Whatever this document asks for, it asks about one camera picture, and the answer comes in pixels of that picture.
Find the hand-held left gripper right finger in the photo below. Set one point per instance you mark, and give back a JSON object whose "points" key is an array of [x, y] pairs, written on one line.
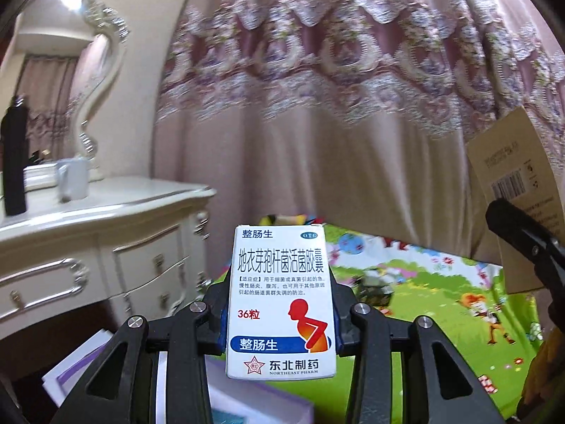
{"points": [[346, 331]]}

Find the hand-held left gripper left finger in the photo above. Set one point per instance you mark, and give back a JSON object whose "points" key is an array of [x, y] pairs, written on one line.
{"points": [[212, 318]]}

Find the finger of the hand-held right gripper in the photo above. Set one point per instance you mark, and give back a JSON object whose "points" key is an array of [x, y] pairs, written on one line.
{"points": [[521, 234]]}

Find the large beige box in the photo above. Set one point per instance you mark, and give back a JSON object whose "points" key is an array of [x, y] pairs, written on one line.
{"points": [[516, 172]]}

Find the white medicine box red figure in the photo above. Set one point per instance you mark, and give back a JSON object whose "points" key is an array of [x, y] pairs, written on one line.
{"points": [[280, 300]]}

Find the purple storage box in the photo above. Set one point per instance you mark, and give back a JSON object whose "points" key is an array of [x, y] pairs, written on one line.
{"points": [[260, 399]]}

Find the teal box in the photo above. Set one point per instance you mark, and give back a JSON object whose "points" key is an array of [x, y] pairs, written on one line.
{"points": [[234, 419]]}

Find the printed cartoon blanket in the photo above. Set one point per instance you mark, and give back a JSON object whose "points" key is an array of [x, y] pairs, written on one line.
{"points": [[419, 362]]}

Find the white ornate dresser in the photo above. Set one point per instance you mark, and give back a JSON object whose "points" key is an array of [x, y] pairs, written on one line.
{"points": [[110, 212]]}

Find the pink curtain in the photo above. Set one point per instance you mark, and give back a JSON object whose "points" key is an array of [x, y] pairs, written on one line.
{"points": [[309, 141]]}

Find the white mug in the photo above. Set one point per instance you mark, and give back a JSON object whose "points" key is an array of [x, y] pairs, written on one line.
{"points": [[75, 179]]}

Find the tall black bottle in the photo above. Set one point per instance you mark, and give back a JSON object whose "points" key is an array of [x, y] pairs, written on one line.
{"points": [[15, 163]]}

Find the ornate framed mirror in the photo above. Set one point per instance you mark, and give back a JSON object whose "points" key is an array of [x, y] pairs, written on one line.
{"points": [[53, 53]]}

